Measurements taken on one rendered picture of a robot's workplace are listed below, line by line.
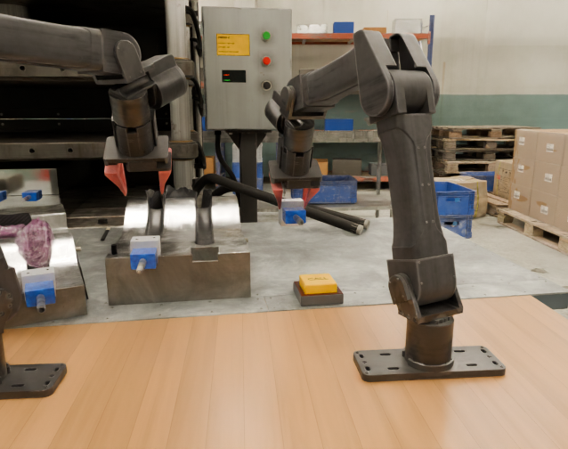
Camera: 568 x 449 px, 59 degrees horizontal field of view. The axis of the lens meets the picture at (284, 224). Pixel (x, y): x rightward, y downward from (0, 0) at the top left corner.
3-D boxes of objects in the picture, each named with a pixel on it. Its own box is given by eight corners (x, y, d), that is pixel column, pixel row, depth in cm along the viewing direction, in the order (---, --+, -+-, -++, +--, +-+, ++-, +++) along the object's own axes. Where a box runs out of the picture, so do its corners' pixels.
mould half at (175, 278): (250, 297, 96) (249, 228, 93) (108, 306, 92) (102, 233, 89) (233, 232, 144) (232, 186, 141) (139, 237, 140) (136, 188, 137)
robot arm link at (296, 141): (275, 141, 101) (277, 110, 96) (301, 136, 103) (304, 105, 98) (289, 159, 96) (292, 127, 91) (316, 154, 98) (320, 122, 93)
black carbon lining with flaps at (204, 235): (216, 255, 99) (215, 207, 97) (132, 258, 97) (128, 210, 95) (212, 216, 133) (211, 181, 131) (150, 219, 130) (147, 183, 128)
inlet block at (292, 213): (313, 235, 99) (313, 208, 98) (288, 236, 98) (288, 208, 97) (300, 222, 112) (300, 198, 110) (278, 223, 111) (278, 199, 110)
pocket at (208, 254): (220, 272, 94) (219, 253, 93) (190, 273, 93) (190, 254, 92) (219, 265, 98) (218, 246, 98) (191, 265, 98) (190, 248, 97)
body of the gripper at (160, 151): (109, 145, 87) (101, 107, 82) (169, 143, 88) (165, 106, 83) (104, 168, 82) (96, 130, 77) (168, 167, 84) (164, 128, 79)
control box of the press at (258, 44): (292, 406, 199) (294, 5, 165) (214, 414, 194) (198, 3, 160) (283, 378, 220) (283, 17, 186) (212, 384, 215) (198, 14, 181)
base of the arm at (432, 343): (353, 306, 72) (365, 327, 65) (488, 301, 74) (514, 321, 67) (352, 356, 74) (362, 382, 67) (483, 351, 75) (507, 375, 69)
